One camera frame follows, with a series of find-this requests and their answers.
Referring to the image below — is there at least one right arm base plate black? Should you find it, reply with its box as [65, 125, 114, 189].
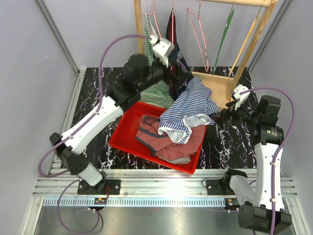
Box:
[201, 178, 234, 196]

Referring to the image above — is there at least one green white striped tank top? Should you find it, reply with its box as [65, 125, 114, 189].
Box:
[140, 13, 174, 109]

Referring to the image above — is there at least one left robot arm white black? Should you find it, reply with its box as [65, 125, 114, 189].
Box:
[49, 54, 192, 194]

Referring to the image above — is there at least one yellow plastic hanger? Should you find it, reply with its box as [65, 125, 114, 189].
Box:
[228, 8, 261, 77]

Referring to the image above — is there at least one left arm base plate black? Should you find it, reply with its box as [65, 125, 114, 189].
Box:
[77, 179, 121, 195]

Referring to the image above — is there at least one wooden clothes rack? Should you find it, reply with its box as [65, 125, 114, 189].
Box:
[134, 0, 277, 110]

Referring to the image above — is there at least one navy maroon tank top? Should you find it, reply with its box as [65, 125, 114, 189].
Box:
[166, 13, 190, 100]

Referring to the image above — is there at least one red tank top grey trim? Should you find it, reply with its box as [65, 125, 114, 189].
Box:
[135, 115, 206, 160]

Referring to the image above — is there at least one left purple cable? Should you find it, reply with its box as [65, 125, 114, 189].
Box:
[38, 34, 154, 232]

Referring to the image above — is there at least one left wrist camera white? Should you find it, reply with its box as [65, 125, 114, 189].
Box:
[150, 35, 175, 67]

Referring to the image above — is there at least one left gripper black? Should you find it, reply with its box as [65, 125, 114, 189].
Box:
[137, 56, 191, 92]

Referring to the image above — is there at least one aluminium frame rail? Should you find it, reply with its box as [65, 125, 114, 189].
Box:
[23, 68, 304, 235]

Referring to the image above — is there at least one pink wire hanger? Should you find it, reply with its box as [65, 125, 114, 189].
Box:
[187, 0, 209, 72]
[144, 0, 162, 39]
[171, 0, 175, 45]

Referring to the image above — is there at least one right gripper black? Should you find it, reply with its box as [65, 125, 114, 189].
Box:
[212, 97, 261, 130]

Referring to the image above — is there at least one red plastic tray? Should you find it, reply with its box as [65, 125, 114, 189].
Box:
[109, 101, 201, 174]

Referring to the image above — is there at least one green plastic hanger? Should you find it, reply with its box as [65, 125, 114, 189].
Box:
[212, 4, 234, 75]

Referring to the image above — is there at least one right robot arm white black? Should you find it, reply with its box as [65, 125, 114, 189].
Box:
[215, 95, 292, 235]

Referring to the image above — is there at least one blue white striped tank top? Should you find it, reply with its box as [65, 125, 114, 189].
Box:
[157, 76, 219, 144]

